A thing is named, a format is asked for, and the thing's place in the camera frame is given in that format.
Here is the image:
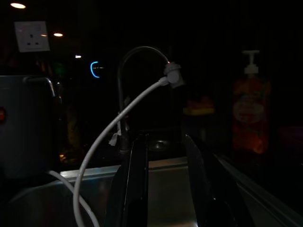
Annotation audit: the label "chrome gooseneck faucet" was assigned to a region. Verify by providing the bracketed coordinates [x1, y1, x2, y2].
[116, 45, 171, 157]

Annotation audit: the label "thin white tube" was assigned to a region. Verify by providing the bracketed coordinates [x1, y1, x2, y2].
[48, 170, 100, 227]

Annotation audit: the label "stainless steel sink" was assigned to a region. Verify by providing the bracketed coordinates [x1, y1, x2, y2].
[0, 156, 303, 227]

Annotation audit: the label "grey water filter canister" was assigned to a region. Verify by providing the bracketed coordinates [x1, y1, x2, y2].
[0, 75, 57, 178]

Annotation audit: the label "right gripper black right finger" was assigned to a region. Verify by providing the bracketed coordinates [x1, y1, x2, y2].
[185, 133, 240, 227]

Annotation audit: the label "yellow and red sponge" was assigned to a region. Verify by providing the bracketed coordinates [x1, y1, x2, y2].
[183, 95, 215, 116]

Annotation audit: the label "orange pump soap bottle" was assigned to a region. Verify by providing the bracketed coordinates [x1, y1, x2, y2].
[232, 50, 272, 155]

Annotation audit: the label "round metal counter cap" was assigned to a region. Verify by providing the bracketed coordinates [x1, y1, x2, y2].
[147, 139, 172, 151]

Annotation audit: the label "white faucet hose adapter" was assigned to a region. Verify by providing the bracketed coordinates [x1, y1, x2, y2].
[163, 61, 185, 89]

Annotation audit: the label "thick white faucet hose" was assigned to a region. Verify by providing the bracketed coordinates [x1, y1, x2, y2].
[72, 77, 170, 227]

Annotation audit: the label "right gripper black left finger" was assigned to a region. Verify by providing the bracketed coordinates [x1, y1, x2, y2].
[104, 133, 150, 227]

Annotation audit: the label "white wall socket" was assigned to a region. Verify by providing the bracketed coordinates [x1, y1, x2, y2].
[14, 20, 51, 53]

